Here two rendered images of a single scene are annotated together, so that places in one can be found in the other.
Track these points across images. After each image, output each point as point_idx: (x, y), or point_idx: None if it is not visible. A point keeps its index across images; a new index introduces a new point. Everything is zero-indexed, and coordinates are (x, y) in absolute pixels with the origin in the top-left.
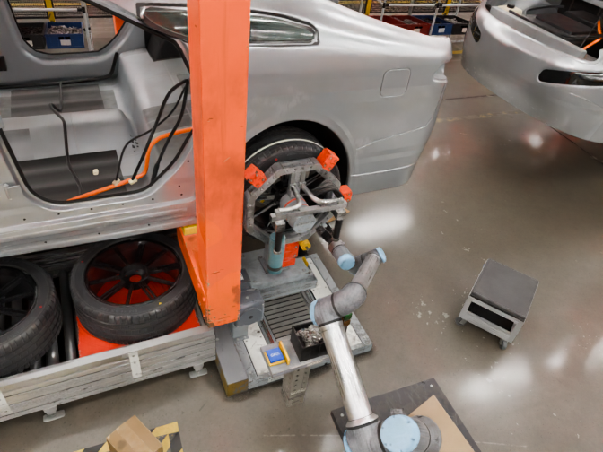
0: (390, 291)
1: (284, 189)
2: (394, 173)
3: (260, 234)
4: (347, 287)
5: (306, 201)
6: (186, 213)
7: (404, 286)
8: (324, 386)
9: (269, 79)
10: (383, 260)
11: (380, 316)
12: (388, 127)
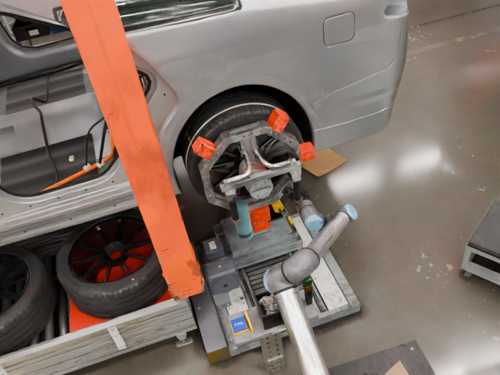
0: (388, 244)
1: None
2: (365, 120)
3: (224, 202)
4: (297, 254)
5: (274, 161)
6: None
7: (403, 238)
8: None
9: (196, 53)
10: (353, 218)
11: (374, 272)
12: (345, 76)
